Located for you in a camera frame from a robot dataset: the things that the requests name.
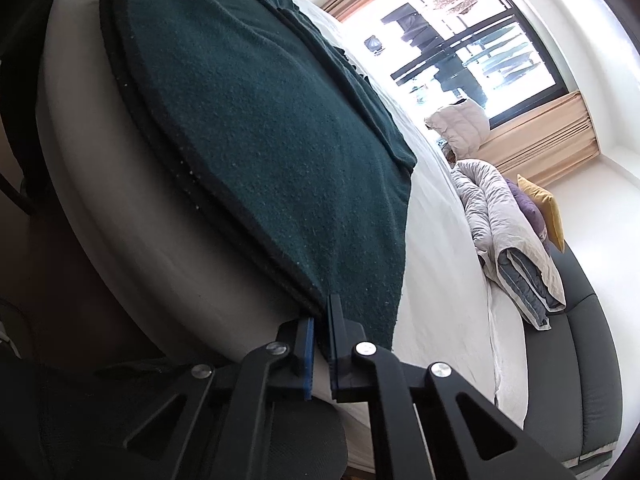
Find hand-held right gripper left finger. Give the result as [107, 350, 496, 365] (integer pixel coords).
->
[122, 317, 317, 480]

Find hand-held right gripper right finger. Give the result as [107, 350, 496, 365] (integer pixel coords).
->
[327, 294, 577, 480]

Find dark green sweater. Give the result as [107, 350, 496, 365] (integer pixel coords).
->
[100, 0, 418, 351]

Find row of hanging dark clothes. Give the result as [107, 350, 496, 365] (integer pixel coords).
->
[381, 2, 490, 106]

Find round white bed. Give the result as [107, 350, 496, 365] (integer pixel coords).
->
[35, 0, 531, 476]

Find flat white pillow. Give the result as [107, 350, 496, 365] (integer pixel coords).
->
[487, 290, 531, 406]

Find folded grey quilt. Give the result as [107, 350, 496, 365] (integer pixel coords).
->
[450, 158, 567, 332]

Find grey upholstered headboard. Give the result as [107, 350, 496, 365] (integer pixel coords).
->
[520, 245, 623, 471]

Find purple pillow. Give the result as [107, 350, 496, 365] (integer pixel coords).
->
[502, 177, 551, 256]

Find yellow pillow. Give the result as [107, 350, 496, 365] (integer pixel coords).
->
[516, 174, 566, 253]

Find beige puffer vest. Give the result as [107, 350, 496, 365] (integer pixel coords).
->
[424, 97, 492, 161]

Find hanging grey-green garments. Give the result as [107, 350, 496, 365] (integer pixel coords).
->
[475, 25, 537, 82]

